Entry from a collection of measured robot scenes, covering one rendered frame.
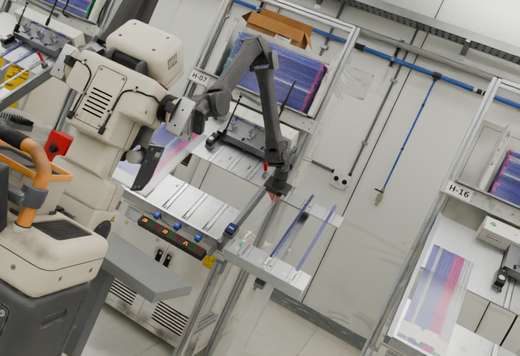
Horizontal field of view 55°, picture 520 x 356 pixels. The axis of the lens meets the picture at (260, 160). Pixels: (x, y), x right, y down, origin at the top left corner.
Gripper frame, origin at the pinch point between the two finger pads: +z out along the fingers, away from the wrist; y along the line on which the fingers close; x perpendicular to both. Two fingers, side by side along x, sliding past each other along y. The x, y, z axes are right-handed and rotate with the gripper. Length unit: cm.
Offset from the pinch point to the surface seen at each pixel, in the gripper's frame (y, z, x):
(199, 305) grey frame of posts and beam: 10, 41, 37
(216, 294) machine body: 13, 61, 17
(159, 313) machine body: 36, 80, 31
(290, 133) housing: 16, 4, -50
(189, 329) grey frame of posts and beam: 9, 48, 45
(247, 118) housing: 40, 5, -48
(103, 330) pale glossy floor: 54, 85, 51
